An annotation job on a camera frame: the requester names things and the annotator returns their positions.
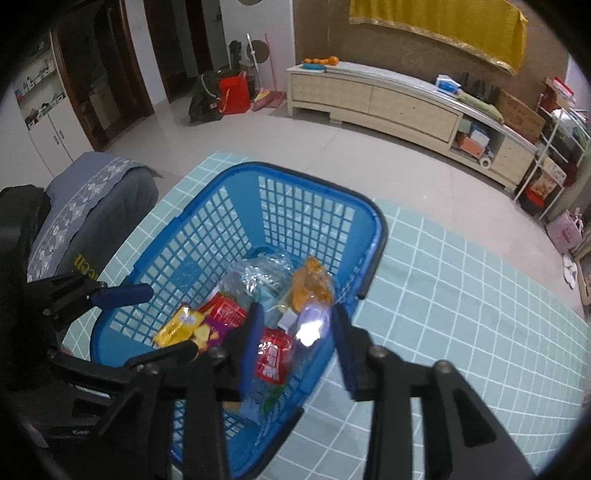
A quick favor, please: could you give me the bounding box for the white mop pole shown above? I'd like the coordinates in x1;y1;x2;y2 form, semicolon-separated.
246;33;262;93

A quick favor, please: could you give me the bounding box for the long green-edged sandwich packet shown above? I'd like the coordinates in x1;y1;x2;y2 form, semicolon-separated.
238;342;305;425

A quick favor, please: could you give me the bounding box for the broom with red handle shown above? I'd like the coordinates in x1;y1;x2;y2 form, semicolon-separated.
252;33;287;110

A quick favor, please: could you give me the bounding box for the yellow cloth cover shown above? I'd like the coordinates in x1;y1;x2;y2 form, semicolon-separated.
348;0;528;77

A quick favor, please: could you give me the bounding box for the orange box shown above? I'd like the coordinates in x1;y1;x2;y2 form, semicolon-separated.
451;136;486;160

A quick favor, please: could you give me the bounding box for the beige low cabinet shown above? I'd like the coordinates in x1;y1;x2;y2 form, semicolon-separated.
285;61;539;193

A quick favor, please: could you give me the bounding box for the black bag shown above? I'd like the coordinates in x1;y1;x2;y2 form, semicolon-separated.
188;69;223;124

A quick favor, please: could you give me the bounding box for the blue plastic basket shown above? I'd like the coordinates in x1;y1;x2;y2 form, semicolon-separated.
89;161;389;480

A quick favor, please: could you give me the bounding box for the red white box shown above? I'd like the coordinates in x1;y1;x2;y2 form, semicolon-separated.
545;76;578;109

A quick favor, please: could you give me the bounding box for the white cupboard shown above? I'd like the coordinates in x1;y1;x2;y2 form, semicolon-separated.
14;30;93;181

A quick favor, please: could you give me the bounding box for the black router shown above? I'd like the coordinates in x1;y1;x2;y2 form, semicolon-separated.
462;71;499;104

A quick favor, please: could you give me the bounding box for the red bag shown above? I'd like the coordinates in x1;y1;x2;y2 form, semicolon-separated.
218;70;252;115

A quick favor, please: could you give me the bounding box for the orange snack packet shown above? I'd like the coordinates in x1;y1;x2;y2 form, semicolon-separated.
291;255;336;315

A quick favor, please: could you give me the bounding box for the brown picture box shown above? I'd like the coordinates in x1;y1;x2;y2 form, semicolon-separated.
526;173;566;204

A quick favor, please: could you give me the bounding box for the green folded cloth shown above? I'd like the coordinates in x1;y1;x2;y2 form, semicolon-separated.
457;92;505;121

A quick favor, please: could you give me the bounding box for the grey embroidered chair cover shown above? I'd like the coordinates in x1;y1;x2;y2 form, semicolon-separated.
25;151;160;284

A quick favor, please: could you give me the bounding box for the large red snack packet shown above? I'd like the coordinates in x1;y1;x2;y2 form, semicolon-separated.
254;327;296;385

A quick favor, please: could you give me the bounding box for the teal checkered tablecloth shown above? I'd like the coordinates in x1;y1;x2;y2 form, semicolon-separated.
60;152;591;480

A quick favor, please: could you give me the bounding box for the yellow purple chips packet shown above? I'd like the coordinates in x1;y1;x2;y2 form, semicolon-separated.
152;305;228;354

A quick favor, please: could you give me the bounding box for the dark wooden door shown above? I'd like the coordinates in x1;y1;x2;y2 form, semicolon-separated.
51;0;155;153
143;0;222;103

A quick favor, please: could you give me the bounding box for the brown cardboard box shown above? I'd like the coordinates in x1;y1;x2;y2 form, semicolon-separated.
496;89;546;144

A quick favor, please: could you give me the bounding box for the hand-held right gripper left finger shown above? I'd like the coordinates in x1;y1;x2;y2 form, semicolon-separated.
95;302;266;480

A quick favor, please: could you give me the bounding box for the white shelf rack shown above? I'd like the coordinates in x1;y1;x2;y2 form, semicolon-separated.
513;104;591;220

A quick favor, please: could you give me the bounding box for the pink bag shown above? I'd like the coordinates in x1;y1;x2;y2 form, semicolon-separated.
547;209;585;254

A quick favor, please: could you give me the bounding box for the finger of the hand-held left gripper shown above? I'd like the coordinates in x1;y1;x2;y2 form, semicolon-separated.
28;272;154;325
48;342;200;388

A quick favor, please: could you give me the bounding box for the clear cartoon bread packet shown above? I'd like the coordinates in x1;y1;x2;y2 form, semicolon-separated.
219;253;296;308

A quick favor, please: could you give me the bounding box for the small red snack packet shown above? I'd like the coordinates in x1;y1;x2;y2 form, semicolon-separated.
198;294;247;334

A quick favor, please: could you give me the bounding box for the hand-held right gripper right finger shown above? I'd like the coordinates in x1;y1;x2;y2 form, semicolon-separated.
330;304;539;480

